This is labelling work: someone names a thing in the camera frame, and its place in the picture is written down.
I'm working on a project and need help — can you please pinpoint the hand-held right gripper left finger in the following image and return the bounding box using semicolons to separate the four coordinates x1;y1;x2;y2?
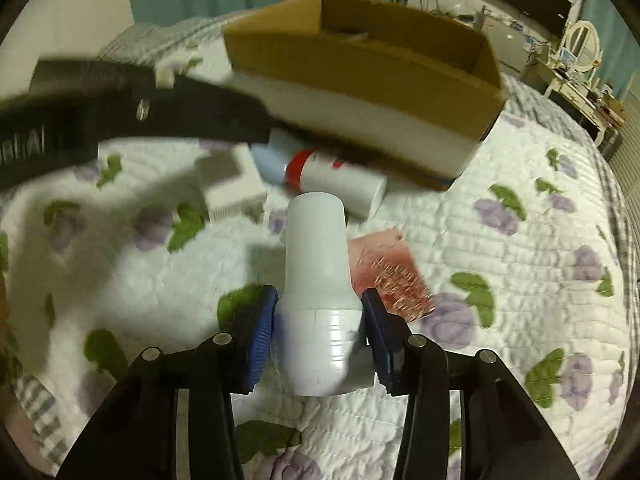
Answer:
57;285;279;480

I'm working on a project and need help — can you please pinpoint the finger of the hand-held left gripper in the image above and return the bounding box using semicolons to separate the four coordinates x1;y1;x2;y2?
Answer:
135;71;273;147

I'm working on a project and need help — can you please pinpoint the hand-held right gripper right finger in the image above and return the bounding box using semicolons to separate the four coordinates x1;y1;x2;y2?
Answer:
361;287;581;480

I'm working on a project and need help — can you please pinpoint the white plastic bottle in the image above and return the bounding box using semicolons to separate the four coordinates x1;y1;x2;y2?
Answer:
272;191;377;397

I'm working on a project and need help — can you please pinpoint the cardboard box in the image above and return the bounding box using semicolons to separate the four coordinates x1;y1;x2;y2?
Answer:
222;0;507;192

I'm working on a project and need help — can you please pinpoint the pink packet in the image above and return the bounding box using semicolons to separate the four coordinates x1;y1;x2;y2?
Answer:
347;229;435;322

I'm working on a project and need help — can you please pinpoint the small white box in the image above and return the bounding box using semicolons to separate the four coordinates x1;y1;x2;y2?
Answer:
196;146;267;223

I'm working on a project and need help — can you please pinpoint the light blue bottle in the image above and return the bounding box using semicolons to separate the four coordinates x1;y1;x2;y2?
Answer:
249;129;307;187

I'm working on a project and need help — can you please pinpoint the white tube with red band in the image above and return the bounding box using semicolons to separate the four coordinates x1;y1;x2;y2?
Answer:
284;149;389;219

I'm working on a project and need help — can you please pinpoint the floral quilted blanket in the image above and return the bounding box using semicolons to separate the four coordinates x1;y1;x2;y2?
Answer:
0;12;640;480

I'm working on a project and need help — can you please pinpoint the white dressing table with mirror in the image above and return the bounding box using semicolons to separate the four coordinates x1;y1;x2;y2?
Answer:
542;20;628;147

